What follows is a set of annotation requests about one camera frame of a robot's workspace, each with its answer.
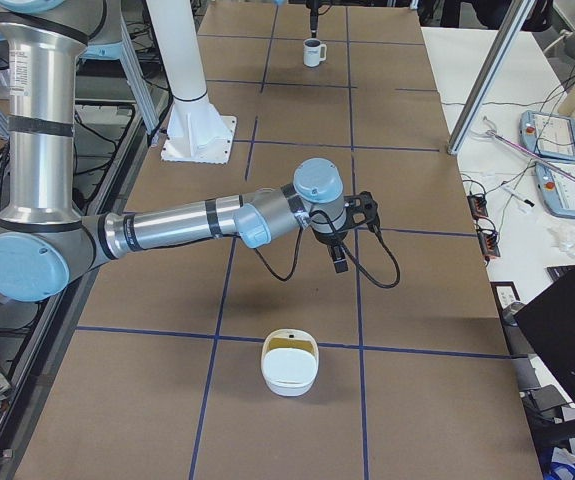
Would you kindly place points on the crumpled white tissue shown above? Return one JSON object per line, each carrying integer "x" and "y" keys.
{"x": 563, "y": 238}

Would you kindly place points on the aluminium frame post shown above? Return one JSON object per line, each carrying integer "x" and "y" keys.
{"x": 510, "y": 27}

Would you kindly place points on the lower teach pendant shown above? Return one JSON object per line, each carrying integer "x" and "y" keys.
{"x": 556, "y": 191}

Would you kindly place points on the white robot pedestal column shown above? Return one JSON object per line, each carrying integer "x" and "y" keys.
{"x": 196, "y": 131}

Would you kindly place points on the black labelled box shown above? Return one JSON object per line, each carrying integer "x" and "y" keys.
{"x": 505, "y": 293}

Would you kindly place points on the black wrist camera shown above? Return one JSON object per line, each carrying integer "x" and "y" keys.
{"x": 362, "y": 210}

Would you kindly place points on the upper orange power strip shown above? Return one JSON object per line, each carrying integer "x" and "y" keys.
{"x": 477, "y": 205}

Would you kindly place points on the lower orange power strip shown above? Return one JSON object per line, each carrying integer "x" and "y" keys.
{"x": 488, "y": 239}

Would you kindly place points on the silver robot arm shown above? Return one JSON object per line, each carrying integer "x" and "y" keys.
{"x": 46, "y": 242}

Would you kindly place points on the teach pendant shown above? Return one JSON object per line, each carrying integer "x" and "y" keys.
{"x": 549, "y": 136}
{"x": 556, "y": 191}

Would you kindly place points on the white ribbed mug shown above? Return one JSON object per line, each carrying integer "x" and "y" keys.
{"x": 314, "y": 52}

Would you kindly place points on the white bin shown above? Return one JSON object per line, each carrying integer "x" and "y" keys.
{"x": 289, "y": 362}

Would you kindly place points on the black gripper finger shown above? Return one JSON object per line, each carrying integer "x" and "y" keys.
{"x": 313, "y": 21}
{"x": 338, "y": 258}

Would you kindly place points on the aluminium frame rack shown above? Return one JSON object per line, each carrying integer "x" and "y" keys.
{"x": 111, "y": 143}

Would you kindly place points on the upper teach pendant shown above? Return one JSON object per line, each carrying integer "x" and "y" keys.
{"x": 549, "y": 136}

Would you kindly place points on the black marker pen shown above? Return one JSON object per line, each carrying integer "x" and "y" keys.
{"x": 521, "y": 198}

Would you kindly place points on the orange power strip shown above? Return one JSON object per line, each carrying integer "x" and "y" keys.
{"x": 477, "y": 205}
{"x": 488, "y": 239}

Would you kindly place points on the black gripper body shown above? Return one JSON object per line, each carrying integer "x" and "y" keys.
{"x": 328, "y": 238}
{"x": 313, "y": 12}

